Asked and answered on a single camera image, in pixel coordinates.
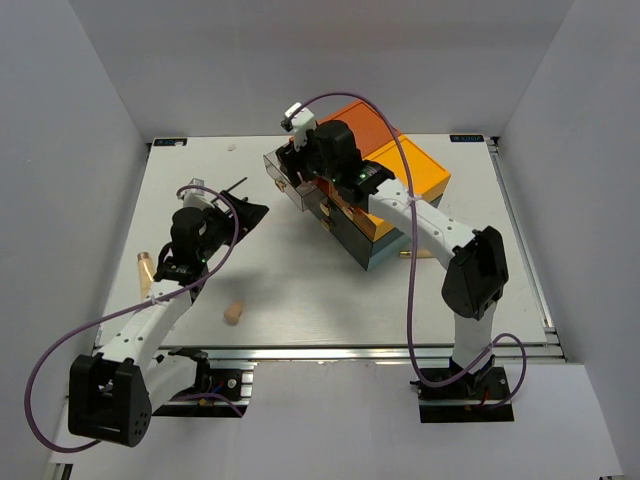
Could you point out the teal drawer box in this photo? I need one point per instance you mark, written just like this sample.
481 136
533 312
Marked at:
384 242

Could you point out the thin black makeup brush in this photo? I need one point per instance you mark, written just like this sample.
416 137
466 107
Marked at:
235 184

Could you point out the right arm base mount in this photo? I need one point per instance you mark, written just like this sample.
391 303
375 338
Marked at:
460 403

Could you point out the dark grey drawer box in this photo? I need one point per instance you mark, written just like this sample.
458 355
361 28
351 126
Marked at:
344 230

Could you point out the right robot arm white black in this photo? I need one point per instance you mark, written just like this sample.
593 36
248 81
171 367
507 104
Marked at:
474 260

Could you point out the peach tube rose cap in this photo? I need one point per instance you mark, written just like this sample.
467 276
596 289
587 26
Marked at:
146 272

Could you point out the dark orange drawer box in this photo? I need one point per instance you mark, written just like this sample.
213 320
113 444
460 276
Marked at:
370 131

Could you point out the blue label sticker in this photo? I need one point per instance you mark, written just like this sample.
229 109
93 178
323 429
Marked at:
169 142
466 138

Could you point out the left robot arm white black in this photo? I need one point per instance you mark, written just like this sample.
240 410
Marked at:
114 392

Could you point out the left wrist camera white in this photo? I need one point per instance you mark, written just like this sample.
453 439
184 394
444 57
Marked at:
197 192

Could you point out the aluminium rail lower left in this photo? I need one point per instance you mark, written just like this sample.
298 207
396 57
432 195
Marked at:
58 471

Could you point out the clear drawer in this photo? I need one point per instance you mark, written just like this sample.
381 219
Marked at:
304 196

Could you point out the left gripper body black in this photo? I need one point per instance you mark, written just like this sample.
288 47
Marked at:
220 232

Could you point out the yellow drawer box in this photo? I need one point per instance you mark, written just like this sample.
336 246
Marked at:
429 178

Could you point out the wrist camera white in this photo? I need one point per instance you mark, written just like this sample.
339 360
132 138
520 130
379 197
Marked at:
197 192
297 122

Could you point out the beige sponge left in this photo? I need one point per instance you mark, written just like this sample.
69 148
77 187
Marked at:
233 313

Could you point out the blue label sticker left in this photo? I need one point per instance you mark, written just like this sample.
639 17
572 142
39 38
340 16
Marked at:
169 142

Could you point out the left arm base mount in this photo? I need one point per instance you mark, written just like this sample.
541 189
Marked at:
186 383

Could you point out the beige tube gold cap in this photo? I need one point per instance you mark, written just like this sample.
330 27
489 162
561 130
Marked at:
419 254

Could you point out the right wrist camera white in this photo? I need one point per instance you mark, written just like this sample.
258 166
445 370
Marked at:
297 122

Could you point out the blue label sticker right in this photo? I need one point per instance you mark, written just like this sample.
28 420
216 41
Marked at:
466 138

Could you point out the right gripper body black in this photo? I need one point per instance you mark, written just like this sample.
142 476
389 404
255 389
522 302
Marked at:
307 160

